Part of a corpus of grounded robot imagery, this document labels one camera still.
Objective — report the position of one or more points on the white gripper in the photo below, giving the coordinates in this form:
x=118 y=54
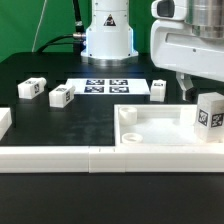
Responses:
x=174 y=47

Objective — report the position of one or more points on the white square tabletop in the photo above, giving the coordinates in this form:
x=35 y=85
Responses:
x=157 y=125

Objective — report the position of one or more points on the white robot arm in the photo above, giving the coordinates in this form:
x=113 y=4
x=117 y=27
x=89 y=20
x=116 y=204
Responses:
x=109 y=38

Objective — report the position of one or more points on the white U-shaped obstacle fence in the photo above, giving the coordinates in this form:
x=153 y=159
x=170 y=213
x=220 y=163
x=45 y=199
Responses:
x=116 y=158

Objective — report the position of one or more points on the white marker base plate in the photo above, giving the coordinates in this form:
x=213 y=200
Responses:
x=102 y=86

